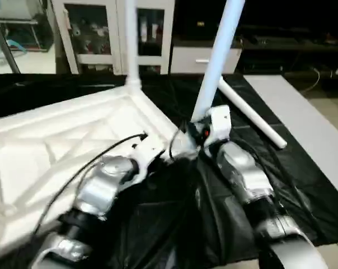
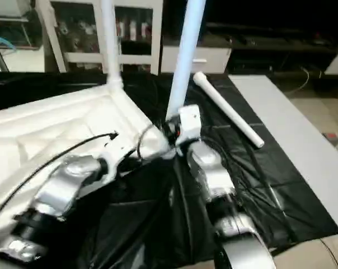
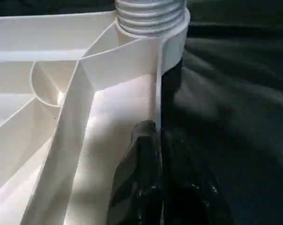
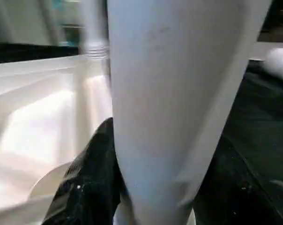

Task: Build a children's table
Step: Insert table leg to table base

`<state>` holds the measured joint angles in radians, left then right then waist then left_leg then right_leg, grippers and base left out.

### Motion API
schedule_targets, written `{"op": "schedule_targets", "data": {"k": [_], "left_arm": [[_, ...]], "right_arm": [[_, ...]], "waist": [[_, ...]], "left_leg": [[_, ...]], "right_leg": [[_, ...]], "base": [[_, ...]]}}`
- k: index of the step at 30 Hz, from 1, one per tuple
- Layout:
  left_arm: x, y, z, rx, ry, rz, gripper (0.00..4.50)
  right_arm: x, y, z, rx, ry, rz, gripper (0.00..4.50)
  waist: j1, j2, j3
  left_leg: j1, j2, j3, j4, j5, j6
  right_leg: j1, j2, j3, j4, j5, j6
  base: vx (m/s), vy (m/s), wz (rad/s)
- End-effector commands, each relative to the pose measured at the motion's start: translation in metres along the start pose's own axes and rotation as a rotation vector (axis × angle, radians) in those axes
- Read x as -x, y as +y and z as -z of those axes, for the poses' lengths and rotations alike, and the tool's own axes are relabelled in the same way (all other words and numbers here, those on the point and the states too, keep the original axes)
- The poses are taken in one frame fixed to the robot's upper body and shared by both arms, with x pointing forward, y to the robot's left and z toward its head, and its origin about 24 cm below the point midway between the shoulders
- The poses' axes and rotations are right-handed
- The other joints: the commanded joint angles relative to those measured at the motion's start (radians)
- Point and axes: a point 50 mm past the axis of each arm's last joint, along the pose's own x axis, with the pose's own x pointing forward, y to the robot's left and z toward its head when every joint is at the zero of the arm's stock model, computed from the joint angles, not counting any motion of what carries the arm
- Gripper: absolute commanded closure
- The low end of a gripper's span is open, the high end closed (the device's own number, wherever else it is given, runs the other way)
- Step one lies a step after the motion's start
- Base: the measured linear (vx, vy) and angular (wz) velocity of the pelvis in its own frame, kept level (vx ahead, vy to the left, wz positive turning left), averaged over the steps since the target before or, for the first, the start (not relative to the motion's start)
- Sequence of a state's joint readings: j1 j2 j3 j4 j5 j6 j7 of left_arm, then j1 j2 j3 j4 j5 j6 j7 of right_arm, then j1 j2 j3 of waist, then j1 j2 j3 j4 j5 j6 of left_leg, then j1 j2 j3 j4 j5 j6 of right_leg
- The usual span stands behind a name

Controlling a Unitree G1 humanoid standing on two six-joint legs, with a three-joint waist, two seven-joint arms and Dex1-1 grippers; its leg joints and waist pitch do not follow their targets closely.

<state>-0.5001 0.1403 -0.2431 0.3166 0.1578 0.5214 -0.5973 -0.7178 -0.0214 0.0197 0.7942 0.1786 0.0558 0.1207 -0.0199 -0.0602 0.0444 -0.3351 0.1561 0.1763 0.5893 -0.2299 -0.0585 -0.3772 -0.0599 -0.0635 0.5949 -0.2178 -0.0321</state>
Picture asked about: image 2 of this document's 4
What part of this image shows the white plastic table leg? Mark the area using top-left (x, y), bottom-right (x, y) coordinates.
top-left (193, 72), bottom-right (265, 150)
top-left (100, 0), bottom-right (126, 91)
top-left (166, 0), bottom-right (207, 122)

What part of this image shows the white plastic table top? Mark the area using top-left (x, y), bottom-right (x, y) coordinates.
top-left (0, 81), bottom-right (179, 226)

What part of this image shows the white drawer unit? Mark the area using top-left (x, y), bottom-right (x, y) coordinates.
top-left (161, 45), bottom-right (232, 75)

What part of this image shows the black plastic mat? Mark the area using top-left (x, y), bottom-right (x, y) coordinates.
top-left (0, 70), bottom-right (338, 267)

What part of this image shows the white side board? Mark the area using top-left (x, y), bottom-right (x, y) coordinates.
top-left (231, 75), bottom-right (338, 231)

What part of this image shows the white glass door cabinet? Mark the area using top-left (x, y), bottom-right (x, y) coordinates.
top-left (37, 0), bottom-right (164, 74)

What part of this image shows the teal small stool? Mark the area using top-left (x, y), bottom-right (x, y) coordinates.
top-left (0, 36), bottom-right (16, 49)

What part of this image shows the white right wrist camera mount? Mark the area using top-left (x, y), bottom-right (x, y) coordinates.
top-left (177, 105), bottom-right (203, 144)

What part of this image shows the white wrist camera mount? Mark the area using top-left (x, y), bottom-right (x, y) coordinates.
top-left (177, 105), bottom-right (203, 144)
top-left (102, 133), bottom-right (139, 172)

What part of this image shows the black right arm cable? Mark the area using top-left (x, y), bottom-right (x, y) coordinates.
top-left (136, 122), bottom-right (176, 161)

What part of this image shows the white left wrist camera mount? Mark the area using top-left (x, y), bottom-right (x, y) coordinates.
top-left (102, 133), bottom-right (139, 172)

